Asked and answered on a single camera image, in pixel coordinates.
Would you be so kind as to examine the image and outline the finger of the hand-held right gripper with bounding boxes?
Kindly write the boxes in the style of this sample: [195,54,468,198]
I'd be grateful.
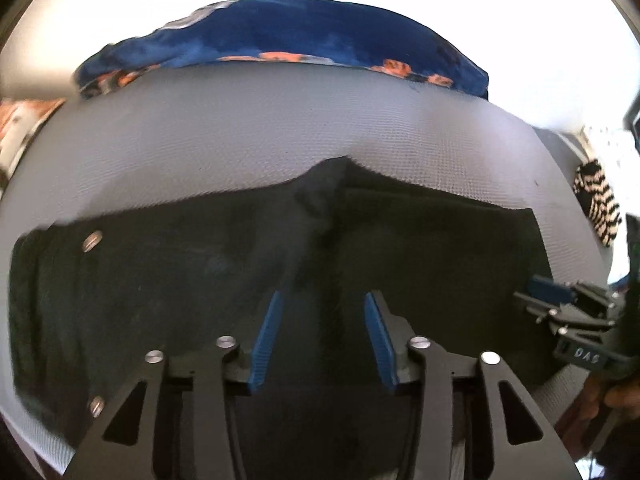
[529,275,619,309]
[513,294,617,334]

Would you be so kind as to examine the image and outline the white dotted cloth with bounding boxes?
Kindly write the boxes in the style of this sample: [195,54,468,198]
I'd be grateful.
[580,125,640,288]

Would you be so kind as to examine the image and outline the blue floral blanket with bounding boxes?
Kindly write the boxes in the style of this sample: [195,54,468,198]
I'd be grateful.
[72,0,490,103]

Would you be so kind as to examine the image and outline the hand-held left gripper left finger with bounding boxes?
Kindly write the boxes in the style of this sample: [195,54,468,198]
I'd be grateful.
[65,290,286,480]

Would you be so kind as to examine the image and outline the white orange floral pillow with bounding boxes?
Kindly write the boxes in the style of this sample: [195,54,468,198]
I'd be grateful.
[0,97,68,187]

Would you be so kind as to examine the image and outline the black pants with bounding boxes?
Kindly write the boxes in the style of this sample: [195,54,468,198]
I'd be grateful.
[7,156,557,480]

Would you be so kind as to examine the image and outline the person's right hand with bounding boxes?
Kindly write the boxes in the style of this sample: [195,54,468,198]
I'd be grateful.
[582,371,640,412]

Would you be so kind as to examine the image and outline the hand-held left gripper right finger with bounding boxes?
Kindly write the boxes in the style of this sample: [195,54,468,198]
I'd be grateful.
[364,290,583,480]

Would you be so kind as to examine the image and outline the grey mesh mat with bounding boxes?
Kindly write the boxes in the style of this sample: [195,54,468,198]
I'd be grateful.
[0,60,622,463]

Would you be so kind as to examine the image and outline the black white striped knit cloth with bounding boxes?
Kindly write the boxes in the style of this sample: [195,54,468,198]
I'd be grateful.
[572,158,622,249]

